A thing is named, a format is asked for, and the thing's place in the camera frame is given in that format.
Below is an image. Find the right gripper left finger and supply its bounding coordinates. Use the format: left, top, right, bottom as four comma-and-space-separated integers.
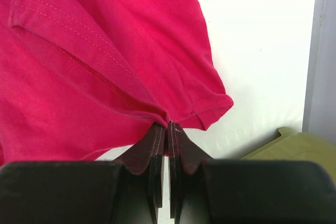
113, 123, 165, 221

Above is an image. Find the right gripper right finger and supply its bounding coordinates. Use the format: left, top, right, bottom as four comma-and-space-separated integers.
166, 121, 212, 221

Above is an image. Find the pink t shirt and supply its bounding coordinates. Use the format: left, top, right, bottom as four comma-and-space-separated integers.
1, 0, 233, 164

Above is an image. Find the olive green plastic basin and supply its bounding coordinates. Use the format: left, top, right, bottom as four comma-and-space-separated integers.
242, 127, 335, 162

